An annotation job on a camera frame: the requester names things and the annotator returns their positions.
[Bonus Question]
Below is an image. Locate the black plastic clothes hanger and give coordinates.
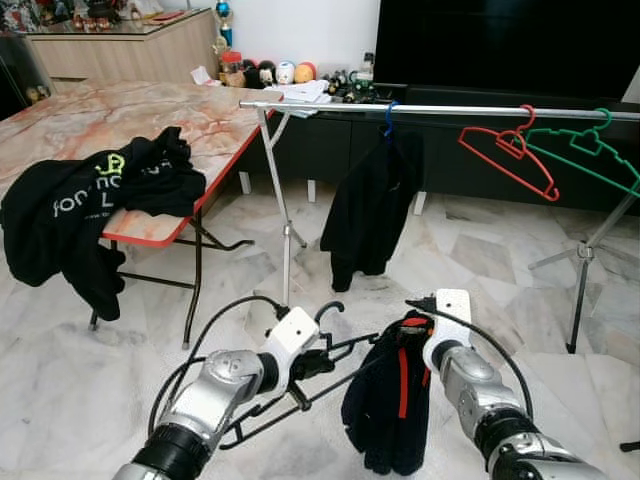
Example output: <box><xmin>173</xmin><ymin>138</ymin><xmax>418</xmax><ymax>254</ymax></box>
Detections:
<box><xmin>218</xmin><ymin>300</ymin><xmax>403</xmax><ymax>451</ymax></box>

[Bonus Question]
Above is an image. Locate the red plastic clothes hanger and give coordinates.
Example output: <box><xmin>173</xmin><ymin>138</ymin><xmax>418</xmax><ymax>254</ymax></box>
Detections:
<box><xmin>458</xmin><ymin>104</ymin><xmax>562</xmax><ymax>203</ymax></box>

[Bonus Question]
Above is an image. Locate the blue plastic clothes hanger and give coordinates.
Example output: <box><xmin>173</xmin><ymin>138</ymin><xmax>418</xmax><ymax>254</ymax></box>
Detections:
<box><xmin>382</xmin><ymin>100</ymin><xmax>401</xmax><ymax>141</ymax></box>

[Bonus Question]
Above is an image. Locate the green plastic clothes hanger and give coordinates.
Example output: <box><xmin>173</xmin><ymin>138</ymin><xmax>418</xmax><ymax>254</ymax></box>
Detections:
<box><xmin>524</xmin><ymin>107</ymin><xmax>640</xmax><ymax>199</ymax></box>

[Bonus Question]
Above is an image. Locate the black television console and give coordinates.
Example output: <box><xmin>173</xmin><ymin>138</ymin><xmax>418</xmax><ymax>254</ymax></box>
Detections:
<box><xmin>215</xmin><ymin>85</ymin><xmax>640</xmax><ymax>213</ymax></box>

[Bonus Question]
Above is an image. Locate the silver metal clothes rack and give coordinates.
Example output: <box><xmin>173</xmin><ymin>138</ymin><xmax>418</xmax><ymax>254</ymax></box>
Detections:
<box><xmin>238</xmin><ymin>98</ymin><xmax>640</xmax><ymax>354</ymax></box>

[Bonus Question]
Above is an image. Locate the dark small gadget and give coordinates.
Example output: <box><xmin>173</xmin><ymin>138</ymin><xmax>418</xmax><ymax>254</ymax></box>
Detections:
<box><xmin>340</xmin><ymin>80</ymin><xmax>376</xmax><ymax>104</ymax></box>

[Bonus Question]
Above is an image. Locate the stack of white papers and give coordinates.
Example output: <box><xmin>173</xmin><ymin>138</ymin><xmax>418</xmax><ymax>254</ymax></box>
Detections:
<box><xmin>268</xmin><ymin>80</ymin><xmax>333</xmax><ymax>119</ymax></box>

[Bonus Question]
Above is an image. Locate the black flat screen television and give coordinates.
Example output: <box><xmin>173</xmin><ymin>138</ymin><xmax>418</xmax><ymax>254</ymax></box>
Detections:
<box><xmin>373</xmin><ymin>0</ymin><xmax>640</xmax><ymax>101</ymax></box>

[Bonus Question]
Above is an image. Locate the red lidded jar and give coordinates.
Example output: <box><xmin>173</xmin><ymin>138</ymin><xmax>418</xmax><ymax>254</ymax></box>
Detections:
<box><xmin>220</xmin><ymin>50</ymin><xmax>247</xmax><ymax>89</ymax></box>

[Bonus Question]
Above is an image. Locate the marble pattern folding table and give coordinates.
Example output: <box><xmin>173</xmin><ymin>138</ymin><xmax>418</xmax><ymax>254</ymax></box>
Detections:
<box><xmin>0</xmin><ymin>80</ymin><xmax>273</xmax><ymax>349</ymax></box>

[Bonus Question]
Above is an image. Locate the blue gold trophy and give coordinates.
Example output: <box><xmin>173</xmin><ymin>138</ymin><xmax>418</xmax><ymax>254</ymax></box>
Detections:
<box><xmin>214</xmin><ymin>0</ymin><xmax>234</xmax><ymax>49</ymax></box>

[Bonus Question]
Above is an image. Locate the light wooden cabinet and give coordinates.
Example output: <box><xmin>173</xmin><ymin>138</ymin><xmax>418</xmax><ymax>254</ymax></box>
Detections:
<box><xmin>25</xmin><ymin>10</ymin><xmax>220</xmax><ymax>93</ymax></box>

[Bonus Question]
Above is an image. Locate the black chair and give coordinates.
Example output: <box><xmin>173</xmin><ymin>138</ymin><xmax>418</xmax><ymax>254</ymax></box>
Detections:
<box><xmin>0</xmin><ymin>35</ymin><xmax>51</xmax><ymax>119</ymax></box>

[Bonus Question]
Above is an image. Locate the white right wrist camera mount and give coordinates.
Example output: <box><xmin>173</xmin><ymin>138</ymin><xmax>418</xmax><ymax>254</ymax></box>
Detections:
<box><xmin>424</xmin><ymin>289</ymin><xmax>474</xmax><ymax>373</ymax></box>

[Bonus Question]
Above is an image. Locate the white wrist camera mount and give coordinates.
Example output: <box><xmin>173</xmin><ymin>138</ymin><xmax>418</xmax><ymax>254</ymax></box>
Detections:
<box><xmin>424</xmin><ymin>289</ymin><xmax>474</xmax><ymax>373</ymax></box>
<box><xmin>262</xmin><ymin>307</ymin><xmax>321</xmax><ymax>391</ymax></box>

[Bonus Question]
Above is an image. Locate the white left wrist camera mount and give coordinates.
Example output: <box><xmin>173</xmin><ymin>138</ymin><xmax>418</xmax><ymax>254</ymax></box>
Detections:
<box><xmin>262</xmin><ymin>307</ymin><xmax>321</xmax><ymax>391</ymax></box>

